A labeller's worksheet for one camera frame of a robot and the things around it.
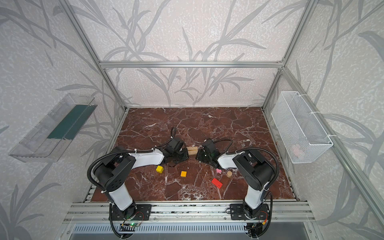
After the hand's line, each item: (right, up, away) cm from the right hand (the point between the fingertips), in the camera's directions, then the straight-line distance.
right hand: (195, 150), depth 95 cm
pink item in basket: (+52, +4, -22) cm, 56 cm away
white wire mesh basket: (+46, +13, -32) cm, 58 cm away
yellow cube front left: (-21, -9, -8) cm, 24 cm away
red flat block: (+13, -16, -12) cm, 23 cm away
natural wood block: (-2, +1, +1) cm, 3 cm away
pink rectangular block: (+14, -10, -8) cm, 19 cm away
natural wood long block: (-2, -1, 0) cm, 2 cm away
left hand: (-2, 0, -2) cm, 3 cm away
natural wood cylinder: (+20, -11, -10) cm, 25 cm away
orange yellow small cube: (-7, -12, -8) cm, 16 cm away
